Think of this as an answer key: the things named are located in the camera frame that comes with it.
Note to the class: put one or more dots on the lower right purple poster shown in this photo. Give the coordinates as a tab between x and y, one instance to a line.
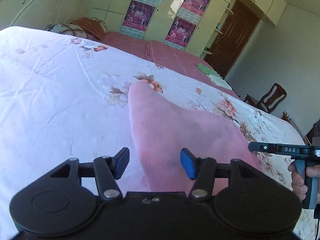
180	33

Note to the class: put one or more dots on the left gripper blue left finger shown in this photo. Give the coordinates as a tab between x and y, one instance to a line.
107	171

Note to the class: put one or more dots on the pink knit sweater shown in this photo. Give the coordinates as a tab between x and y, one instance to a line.
160	129

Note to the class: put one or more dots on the lower left purple poster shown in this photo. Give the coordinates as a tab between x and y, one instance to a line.
137	19

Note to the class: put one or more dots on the person right hand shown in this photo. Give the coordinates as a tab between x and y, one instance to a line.
298	183

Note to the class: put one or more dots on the cream glossy wardrobe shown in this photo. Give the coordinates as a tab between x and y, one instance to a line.
164	14

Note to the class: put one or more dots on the floral pillow behind orange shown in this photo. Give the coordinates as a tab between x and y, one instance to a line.
102	24

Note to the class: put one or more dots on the cream arched headboard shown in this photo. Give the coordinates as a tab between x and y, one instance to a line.
38	14

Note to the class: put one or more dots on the white brown patterned pillow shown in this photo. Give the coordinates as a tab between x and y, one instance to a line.
69	29

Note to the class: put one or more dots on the folded white cloth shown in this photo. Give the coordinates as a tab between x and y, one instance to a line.
218	81

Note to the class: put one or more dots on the dark wooden chair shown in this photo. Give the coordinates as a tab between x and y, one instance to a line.
270	100

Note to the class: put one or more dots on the orange striped pillow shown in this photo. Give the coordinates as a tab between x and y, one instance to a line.
91	26

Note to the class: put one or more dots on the brown wooden door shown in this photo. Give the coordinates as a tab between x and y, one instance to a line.
232	39

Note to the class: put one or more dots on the white floral bed sheet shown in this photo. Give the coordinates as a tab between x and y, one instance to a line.
65	97

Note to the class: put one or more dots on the pink checked bed cover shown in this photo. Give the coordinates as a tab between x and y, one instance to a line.
163	55

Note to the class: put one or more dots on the folded green cloth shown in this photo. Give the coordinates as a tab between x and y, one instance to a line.
207	71

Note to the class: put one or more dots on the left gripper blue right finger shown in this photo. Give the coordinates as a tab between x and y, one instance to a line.
202	171

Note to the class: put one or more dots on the wooden side table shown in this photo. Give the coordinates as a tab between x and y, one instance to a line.
287	117

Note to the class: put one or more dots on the upper right purple poster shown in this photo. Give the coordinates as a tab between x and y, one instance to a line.
193	10

